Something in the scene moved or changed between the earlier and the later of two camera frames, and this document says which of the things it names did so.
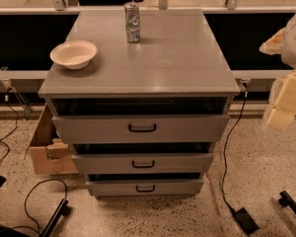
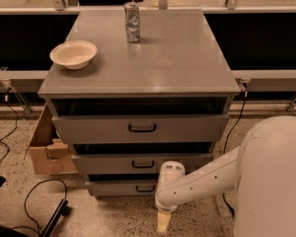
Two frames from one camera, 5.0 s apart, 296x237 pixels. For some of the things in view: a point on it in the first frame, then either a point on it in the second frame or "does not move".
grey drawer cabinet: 144,118 does not move
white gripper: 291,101 → 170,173
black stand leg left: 63,209 does not move
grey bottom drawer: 144,188 does not move
